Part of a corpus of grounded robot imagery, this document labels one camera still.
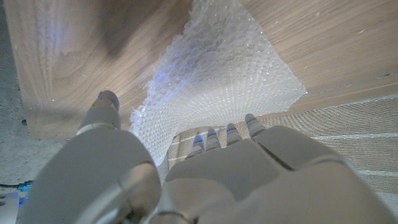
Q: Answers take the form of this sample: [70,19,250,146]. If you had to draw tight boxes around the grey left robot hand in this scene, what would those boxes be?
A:
[18,90,398,224]

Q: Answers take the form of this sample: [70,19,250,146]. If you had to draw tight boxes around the clear bubble wrap sheet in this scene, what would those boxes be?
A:
[129,0,308,167]

